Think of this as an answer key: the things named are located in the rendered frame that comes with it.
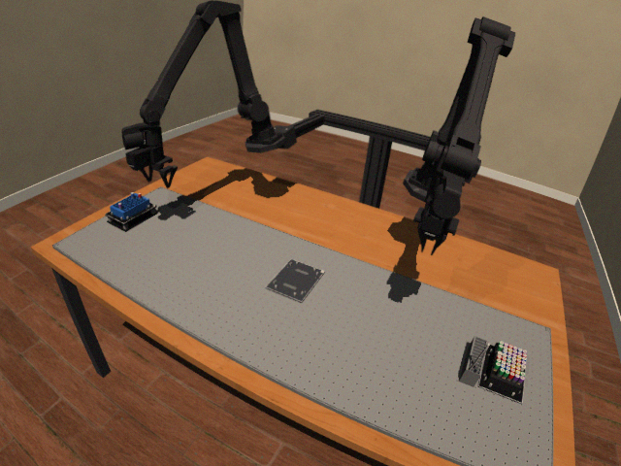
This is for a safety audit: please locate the white perforated base plate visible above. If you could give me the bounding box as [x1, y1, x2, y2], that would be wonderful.
[52, 186, 554, 466]

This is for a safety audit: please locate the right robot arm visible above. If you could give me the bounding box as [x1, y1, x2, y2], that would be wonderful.
[121, 0, 282, 171]

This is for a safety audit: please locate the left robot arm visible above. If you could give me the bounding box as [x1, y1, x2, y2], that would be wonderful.
[409, 17, 515, 242]

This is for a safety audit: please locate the blue grid rack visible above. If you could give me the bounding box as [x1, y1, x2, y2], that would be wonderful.
[110, 193, 150, 220]

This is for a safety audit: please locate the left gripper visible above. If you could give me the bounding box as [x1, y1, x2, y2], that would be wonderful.
[413, 207, 459, 255]

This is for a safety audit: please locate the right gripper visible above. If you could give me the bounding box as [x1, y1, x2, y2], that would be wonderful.
[140, 142, 178, 188]

